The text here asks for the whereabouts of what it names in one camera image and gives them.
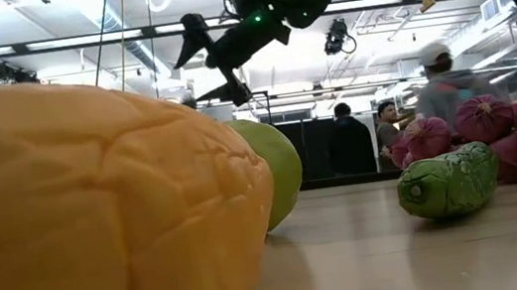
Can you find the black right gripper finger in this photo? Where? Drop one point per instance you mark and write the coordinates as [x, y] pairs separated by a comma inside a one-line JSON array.
[[234, 93], [194, 35]]

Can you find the yellow-green apple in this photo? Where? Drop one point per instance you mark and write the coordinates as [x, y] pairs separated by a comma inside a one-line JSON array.
[[281, 167]]

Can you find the yellow-orange wrinkled pepper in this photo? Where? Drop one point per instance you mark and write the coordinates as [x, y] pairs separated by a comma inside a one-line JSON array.
[[97, 211]]

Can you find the short mottled green cucumber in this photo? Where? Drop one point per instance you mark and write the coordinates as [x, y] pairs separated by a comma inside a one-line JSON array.
[[448, 182]]

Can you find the pile of purple onions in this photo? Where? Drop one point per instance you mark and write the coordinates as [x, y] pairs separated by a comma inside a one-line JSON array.
[[485, 117]]

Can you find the black partition panel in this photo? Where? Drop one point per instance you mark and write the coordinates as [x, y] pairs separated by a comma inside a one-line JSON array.
[[314, 147]]

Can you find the black horizontal metal beam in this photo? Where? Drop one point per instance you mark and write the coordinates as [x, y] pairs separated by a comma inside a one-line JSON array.
[[75, 41]]

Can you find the person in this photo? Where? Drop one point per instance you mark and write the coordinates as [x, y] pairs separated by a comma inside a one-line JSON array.
[[351, 148], [387, 130], [446, 90]]

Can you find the black spotlight cluster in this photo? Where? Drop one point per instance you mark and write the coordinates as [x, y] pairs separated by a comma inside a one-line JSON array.
[[11, 73]]

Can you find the white air vent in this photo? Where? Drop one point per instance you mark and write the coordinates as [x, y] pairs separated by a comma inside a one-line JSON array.
[[491, 9]]

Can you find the black metal stand frame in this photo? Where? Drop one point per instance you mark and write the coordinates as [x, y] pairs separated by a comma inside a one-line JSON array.
[[260, 102]]

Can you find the black hanging camera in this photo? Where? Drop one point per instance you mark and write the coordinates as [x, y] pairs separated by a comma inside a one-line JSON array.
[[335, 37]]

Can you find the silver ventilation duct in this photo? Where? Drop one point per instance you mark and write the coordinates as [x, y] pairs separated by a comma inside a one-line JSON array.
[[87, 7]]

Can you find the black metal table frame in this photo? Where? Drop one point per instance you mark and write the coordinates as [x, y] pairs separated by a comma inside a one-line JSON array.
[[343, 181]]

